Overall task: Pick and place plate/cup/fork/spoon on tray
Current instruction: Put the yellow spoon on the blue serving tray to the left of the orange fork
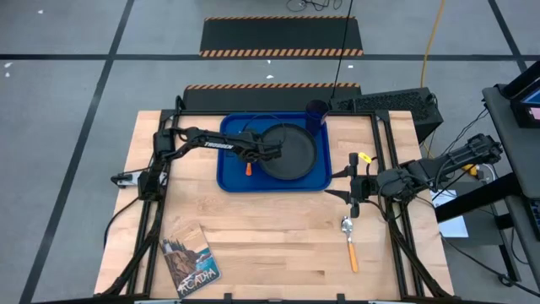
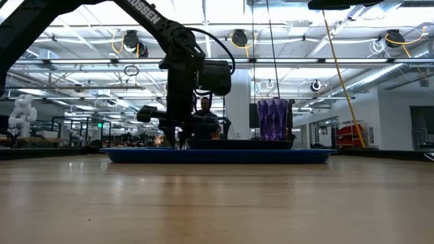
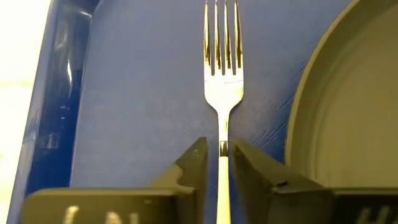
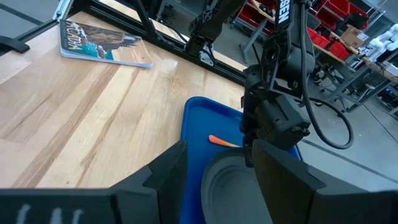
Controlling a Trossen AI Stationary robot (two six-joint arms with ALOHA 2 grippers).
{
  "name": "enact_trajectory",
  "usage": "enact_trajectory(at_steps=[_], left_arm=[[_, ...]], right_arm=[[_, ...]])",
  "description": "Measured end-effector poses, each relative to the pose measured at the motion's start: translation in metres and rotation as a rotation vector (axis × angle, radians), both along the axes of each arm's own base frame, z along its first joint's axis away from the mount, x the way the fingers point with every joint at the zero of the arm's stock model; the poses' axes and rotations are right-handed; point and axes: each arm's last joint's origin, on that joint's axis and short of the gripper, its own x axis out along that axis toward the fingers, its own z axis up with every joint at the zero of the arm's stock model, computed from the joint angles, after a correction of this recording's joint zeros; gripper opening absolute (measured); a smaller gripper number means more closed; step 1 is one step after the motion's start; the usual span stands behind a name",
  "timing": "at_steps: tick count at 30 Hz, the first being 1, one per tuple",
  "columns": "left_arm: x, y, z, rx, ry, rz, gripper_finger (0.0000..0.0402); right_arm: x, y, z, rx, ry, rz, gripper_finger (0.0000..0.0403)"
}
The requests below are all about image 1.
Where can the gray side table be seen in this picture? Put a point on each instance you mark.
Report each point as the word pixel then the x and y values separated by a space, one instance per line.
pixel 512 143

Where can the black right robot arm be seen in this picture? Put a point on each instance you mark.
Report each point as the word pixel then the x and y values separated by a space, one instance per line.
pixel 447 162

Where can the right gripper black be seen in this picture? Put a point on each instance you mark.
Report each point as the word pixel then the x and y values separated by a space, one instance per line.
pixel 367 186

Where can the blue plastic tray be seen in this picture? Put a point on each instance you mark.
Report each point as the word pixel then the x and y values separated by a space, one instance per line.
pixel 236 179

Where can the black round plate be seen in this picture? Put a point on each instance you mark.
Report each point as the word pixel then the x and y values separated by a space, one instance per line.
pixel 295 162

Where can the purple faceted plastic cup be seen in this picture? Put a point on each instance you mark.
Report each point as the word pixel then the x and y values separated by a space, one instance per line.
pixel 316 116

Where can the white paper sheet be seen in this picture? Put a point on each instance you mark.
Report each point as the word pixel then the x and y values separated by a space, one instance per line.
pixel 455 226

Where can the yellow tag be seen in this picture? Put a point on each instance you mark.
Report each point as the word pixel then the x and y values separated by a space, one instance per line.
pixel 365 158

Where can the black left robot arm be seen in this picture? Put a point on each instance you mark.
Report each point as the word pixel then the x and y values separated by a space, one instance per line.
pixel 219 144

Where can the Acadia illustrated postcard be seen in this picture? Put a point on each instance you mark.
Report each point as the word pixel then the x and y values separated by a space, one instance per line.
pixel 190 262

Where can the black metal beam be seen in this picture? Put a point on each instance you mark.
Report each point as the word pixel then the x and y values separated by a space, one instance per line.
pixel 476 198

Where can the black laptop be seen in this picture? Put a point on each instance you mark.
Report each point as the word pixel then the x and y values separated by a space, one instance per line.
pixel 523 114

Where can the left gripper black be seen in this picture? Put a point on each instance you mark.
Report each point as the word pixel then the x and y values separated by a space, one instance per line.
pixel 251 148

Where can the black computer tower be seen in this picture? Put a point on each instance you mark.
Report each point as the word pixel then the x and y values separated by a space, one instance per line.
pixel 392 105

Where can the black table clamp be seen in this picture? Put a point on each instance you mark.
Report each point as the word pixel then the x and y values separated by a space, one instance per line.
pixel 228 298
pixel 341 298
pixel 180 103

